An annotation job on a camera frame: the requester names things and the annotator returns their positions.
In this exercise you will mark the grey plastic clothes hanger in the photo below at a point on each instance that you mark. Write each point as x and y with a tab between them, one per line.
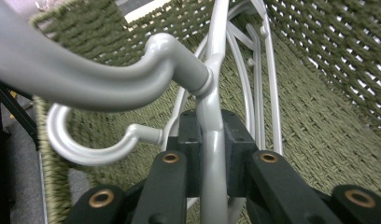
86	84
86	157

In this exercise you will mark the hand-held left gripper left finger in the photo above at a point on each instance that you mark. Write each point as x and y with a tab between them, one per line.
191	149

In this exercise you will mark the black stand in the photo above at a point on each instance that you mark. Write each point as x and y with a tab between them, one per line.
14	109

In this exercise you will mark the green woven basket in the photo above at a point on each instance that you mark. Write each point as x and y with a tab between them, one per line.
303	124

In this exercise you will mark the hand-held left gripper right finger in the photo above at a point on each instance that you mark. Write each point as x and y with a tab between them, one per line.
237	149

